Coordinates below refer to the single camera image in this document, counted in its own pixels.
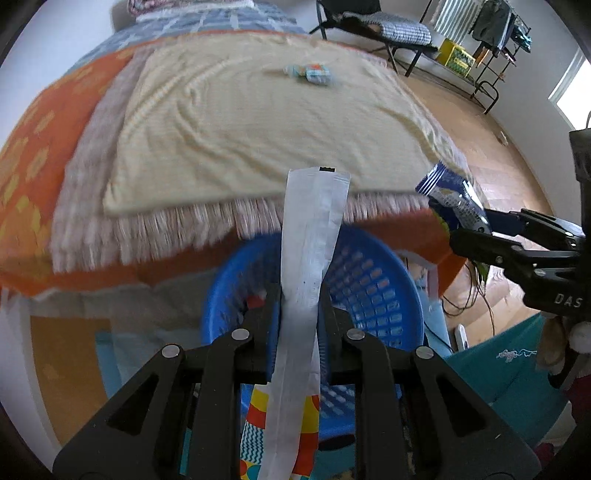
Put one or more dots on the orange patterned bedsheet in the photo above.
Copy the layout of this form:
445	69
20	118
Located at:
154	249

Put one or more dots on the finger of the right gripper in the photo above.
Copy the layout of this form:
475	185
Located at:
521	221
491	251

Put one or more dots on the grey fringed blanket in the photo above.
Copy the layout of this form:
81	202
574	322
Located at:
81	223

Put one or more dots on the cream yellow knitted blanket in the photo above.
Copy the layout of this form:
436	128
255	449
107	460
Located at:
214	118

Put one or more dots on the black clothes rack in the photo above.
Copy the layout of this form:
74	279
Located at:
501	34

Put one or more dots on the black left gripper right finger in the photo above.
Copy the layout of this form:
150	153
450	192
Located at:
332	325

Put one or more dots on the black folding chair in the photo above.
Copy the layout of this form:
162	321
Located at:
344	16

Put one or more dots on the grey checkered chair cushion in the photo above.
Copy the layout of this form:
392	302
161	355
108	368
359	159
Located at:
397	29

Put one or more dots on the blue checkered bed cover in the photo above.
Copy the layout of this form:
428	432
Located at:
258	17

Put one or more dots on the yellow green crate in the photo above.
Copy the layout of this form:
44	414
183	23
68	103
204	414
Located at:
456	58

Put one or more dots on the blue chip bag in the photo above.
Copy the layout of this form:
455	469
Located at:
455	197

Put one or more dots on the small colourful trash packet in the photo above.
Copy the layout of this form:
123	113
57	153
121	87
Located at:
316	74

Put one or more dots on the folded floral quilt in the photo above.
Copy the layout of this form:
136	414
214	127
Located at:
144	10

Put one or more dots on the blue plastic mesh basket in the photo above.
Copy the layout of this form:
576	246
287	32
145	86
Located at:
370	282

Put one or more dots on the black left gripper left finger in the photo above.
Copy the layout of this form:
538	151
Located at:
263	324

